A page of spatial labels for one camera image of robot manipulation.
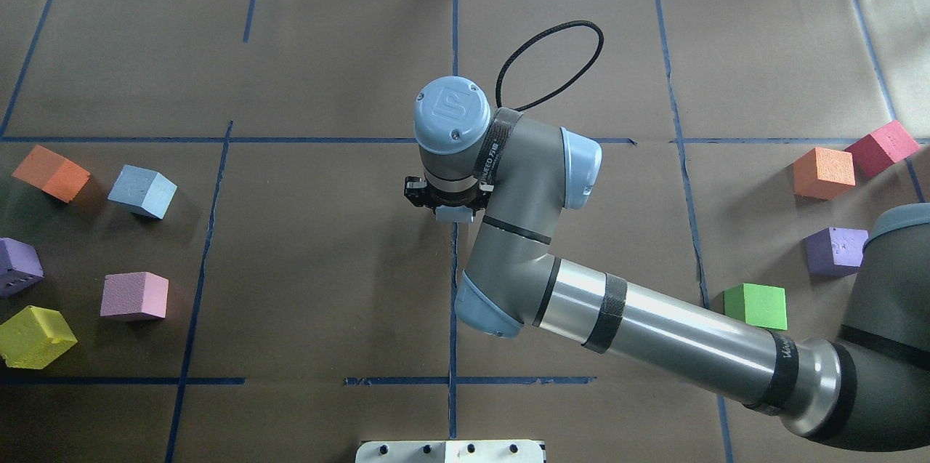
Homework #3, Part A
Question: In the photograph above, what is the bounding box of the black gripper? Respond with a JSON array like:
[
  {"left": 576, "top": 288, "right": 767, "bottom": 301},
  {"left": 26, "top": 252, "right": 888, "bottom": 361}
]
[{"left": 404, "top": 176, "right": 494, "bottom": 211}]

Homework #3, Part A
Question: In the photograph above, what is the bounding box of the light blue foam block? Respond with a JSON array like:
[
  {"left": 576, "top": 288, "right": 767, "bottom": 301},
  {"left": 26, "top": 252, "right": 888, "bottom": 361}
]
[{"left": 433, "top": 205, "right": 477, "bottom": 224}]

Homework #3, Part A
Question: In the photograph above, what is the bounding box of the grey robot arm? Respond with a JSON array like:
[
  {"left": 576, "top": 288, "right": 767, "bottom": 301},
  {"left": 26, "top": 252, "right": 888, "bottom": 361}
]
[{"left": 405, "top": 76, "right": 929, "bottom": 452}]

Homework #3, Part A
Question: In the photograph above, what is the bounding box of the pink foam block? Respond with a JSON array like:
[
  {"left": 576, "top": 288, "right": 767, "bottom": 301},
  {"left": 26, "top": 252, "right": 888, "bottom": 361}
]
[{"left": 99, "top": 272, "right": 169, "bottom": 323}]

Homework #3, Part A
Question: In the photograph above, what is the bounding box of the orange foam block left side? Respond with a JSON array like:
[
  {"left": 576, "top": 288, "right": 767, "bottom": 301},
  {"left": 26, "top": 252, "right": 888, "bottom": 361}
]
[{"left": 11, "top": 145, "right": 91, "bottom": 204}]

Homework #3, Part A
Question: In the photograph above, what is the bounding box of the orange foam block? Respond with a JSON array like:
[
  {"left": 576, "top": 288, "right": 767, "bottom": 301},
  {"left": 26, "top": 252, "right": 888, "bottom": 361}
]
[
  {"left": 791, "top": 146, "right": 857, "bottom": 201},
  {"left": 11, "top": 145, "right": 91, "bottom": 204}
]

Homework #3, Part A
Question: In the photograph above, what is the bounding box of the green foam block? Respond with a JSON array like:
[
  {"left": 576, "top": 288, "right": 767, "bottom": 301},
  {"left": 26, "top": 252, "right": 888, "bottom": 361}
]
[{"left": 723, "top": 282, "right": 788, "bottom": 331}]

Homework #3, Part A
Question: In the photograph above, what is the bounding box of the purple foam block left side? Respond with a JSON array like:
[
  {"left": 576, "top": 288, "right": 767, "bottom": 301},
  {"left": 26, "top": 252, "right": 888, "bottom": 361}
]
[{"left": 1, "top": 237, "right": 44, "bottom": 298}]

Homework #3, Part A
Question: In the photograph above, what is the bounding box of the purple foam block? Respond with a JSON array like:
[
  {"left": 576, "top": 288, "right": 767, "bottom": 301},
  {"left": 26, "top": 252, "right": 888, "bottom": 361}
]
[
  {"left": 803, "top": 227, "right": 869, "bottom": 278},
  {"left": 1, "top": 237, "right": 44, "bottom": 298}
]

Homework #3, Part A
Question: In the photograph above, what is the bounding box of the orange foam block right side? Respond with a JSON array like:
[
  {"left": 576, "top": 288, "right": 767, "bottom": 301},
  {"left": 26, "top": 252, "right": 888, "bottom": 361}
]
[{"left": 791, "top": 146, "right": 857, "bottom": 201}]

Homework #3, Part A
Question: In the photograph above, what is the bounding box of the yellow foam block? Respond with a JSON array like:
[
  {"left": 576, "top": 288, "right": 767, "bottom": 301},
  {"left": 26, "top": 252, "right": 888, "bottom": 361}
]
[{"left": 1, "top": 305, "right": 78, "bottom": 370}]

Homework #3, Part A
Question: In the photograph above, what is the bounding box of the purple foam block right side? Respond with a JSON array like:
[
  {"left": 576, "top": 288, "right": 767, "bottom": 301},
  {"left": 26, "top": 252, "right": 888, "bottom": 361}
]
[{"left": 803, "top": 227, "right": 869, "bottom": 278}]

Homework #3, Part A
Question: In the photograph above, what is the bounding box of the dark red foam block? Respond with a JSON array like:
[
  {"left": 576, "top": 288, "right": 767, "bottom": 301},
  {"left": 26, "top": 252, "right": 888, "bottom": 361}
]
[{"left": 846, "top": 121, "right": 920, "bottom": 178}]

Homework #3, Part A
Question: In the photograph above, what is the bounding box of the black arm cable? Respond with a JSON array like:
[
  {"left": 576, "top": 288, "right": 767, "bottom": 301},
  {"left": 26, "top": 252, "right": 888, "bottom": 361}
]
[{"left": 496, "top": 20, "right": 605, "bottom": 113}]

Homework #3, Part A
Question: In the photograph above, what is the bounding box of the white camera stand post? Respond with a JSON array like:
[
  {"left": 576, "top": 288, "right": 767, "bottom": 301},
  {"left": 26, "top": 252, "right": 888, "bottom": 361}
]
[{"left": 355, "top": 439, "right": 547, "bottom": 462}]

